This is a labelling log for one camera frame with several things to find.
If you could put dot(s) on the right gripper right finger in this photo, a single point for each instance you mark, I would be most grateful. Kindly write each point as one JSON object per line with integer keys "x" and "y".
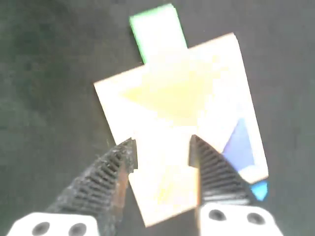
{"x": 216, "y": 172}

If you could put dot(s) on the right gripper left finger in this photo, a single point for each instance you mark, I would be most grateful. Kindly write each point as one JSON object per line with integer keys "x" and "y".
{"x": 98, "y": 182}

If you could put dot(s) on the dark blue tangram triangle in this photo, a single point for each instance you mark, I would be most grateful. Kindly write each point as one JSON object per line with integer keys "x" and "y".
{"x": 240, "y": 145}

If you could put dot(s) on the light blue tangram piece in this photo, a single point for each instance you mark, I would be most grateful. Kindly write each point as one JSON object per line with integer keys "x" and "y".
{"x": 260, "y": 190}

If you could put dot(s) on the square wooden tray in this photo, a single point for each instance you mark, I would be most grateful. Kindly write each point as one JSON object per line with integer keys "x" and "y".
{"x": 182, "y": 118}

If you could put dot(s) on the yellow tangram triangle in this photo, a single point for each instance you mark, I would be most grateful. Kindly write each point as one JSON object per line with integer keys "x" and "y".
{"x": 167, "y": 98}

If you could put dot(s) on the green tangram piece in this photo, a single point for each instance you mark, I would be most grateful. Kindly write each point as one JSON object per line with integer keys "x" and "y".
{"x": 157, "y": 32}

